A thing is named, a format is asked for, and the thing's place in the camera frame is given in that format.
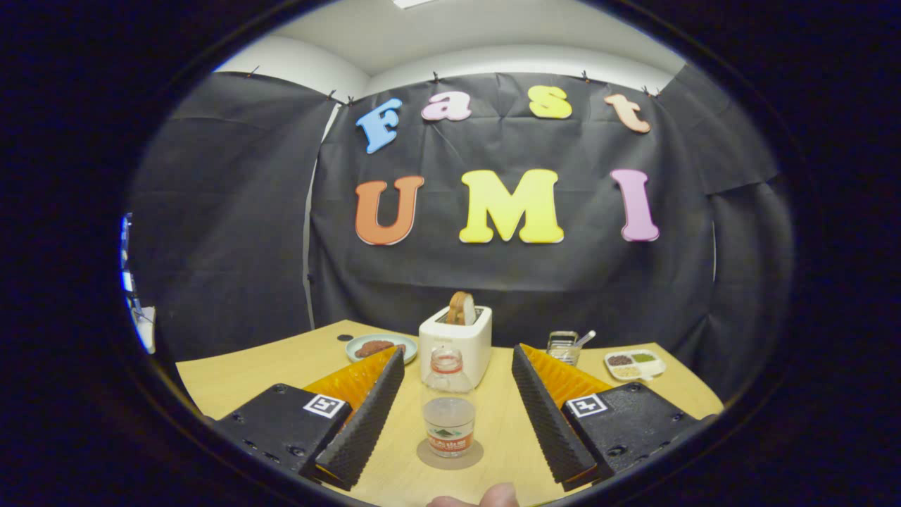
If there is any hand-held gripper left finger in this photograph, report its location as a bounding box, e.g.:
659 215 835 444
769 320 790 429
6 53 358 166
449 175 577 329
211 345 406 492

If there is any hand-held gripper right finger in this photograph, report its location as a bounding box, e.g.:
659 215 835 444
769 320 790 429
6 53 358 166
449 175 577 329
512 344 705 492

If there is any round brown coaster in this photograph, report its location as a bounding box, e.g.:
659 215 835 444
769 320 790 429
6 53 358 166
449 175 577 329
416 438 484 470

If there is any clear plastic juice bottle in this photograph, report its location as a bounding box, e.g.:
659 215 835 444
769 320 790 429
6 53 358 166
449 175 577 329
421 347 477 458

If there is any pale green plate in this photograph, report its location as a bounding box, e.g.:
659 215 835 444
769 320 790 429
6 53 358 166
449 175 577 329
345 333 418 365

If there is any white toaster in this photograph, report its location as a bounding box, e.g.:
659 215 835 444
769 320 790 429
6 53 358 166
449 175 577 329
419 306 493 389

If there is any white divided dish with beans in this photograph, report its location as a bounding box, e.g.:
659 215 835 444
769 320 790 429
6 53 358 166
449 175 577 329
604 349 667 382

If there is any wooden table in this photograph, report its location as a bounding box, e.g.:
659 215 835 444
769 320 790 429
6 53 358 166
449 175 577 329
175 320 724 507

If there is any bread slice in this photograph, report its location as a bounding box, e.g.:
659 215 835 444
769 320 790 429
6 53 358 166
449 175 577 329
448 291 477 326

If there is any white and blue object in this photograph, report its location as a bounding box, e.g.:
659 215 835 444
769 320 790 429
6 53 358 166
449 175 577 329
121 211 157 355

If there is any metal wire basket with spoon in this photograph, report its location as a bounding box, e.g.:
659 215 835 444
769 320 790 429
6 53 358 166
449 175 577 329
547 330 597 367

